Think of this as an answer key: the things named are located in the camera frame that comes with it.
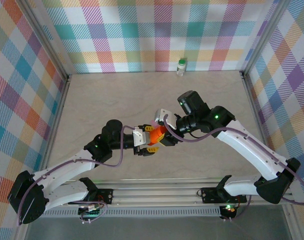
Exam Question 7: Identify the orange pill bottle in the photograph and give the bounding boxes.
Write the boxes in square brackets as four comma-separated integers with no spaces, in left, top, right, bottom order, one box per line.
[149,125,168,144]

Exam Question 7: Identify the white vitamin bottle green cap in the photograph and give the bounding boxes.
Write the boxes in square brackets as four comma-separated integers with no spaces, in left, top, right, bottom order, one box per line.
[176,58,187,77]

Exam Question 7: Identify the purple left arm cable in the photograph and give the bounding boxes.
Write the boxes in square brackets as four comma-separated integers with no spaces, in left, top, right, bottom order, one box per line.
[16,124,140,226]

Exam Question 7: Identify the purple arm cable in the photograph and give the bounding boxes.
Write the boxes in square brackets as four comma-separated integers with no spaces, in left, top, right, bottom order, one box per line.
[16,124,140,226]
[163,113,304,222]

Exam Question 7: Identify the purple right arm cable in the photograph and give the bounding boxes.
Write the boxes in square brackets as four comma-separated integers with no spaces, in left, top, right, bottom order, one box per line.
[163,113,304,222]

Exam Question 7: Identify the aluminium mounting rail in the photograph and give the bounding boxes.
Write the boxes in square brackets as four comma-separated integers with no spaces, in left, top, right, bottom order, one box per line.
[24,176,297,208]

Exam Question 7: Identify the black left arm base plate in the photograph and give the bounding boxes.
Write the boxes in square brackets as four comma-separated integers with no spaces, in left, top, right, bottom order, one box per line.
[95,188,115,205]

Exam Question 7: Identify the aluminium side rail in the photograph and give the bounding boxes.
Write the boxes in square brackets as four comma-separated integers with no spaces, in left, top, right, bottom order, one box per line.
[35,73,73,188]
[240,71,274,163]

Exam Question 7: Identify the grey slotted cable duct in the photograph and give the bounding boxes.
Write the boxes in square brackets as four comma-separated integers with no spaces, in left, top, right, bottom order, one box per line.
[43,208,222,218]

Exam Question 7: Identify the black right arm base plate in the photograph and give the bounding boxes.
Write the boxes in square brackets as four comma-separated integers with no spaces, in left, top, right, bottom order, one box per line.
[200,186,248,204]

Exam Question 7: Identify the aluminium corner post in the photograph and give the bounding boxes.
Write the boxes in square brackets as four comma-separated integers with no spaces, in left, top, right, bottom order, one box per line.
[241,0,293,76]
[16,0,73,82]

